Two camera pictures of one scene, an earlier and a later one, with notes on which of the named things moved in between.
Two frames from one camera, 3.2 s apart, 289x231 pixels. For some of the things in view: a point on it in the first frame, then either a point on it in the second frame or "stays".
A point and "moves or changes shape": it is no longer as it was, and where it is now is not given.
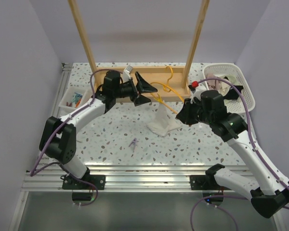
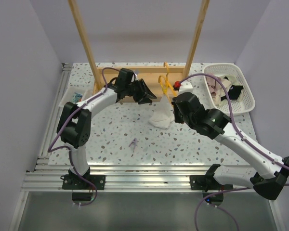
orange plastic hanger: x=167 y=88 moves or changes shape
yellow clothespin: x=158 y=98 to x=164 y=90
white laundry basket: x=245 y=102 stays
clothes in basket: x=225 y=88 stays
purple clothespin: x=134 y=143 stays
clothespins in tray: x=76 y=99 stays
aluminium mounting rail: x=48 y=174 stays
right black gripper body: x=203 y=116 to x=179 y=118
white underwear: x=164 y=122 moves or changes shape
